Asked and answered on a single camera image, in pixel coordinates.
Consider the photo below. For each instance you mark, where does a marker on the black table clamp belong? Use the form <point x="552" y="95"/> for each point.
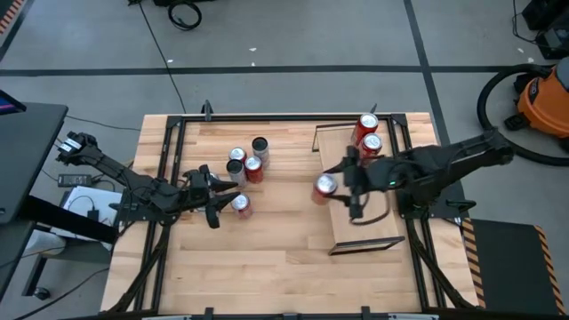
<point x="209" y="313"/>
<point x="372" y="109"/>
<point x="207" y="111"/>
<point x="365" y="312"/>

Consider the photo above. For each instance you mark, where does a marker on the black caster wheel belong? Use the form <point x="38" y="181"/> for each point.
<point x="42" y="293"/>

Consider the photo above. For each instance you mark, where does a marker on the white paper sheet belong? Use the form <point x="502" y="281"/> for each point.
<point x="75" y="222"/>

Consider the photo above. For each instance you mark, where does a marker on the computer monitor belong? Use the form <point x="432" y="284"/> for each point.
<point x="9" y="106"/>

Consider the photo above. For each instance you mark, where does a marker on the black equipment case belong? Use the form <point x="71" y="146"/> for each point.
<point x="553" y="40"/>

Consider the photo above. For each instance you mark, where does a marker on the small black charger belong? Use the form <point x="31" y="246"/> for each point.
<point x="93" y="214"/>

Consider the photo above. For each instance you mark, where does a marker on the orange shop vacuum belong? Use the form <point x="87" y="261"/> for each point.
<point x="544" y="104"/>
<point x="481" y="106"/>

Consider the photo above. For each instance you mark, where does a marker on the red Coca-Cola can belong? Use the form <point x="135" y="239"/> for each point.
<point x="324" y="184"/>
<point x="369" y="121"/>
<point x="243" y="207"/>
<point x="371" y="142"/>

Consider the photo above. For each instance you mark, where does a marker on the black desk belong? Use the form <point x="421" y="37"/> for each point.
<point x="26" y="155"/>

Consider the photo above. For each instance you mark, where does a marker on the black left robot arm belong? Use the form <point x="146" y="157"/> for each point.
<point x="115" y="171"/>

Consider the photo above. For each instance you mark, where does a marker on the black aluminium table frame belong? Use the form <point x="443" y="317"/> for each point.
<point x="284" y="118"/>

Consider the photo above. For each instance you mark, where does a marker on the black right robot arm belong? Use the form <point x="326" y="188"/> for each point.
<point x="444" y="164"/>

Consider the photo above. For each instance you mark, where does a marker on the black mat hazard stripes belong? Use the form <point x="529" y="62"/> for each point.
<point x="507" y="266"/>
<point x="9" y="15"/>

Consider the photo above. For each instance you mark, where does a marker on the black power adapter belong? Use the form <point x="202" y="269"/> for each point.
<point x="73" y="180"/>

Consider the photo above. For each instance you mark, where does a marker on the red Coke Zero can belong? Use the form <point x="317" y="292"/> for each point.
<point x="253" y="164"/>
<point x="237" y="154"/>

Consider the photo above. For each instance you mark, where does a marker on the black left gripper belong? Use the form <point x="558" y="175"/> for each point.
<point x="197" y="191"/>

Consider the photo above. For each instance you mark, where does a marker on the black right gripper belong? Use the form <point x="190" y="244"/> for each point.
<point x="369" y="178"/>

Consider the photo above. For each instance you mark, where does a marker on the tall slim silver can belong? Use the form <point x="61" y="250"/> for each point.
<point x="260" y="145"/>
<point x="234" y="167"/>

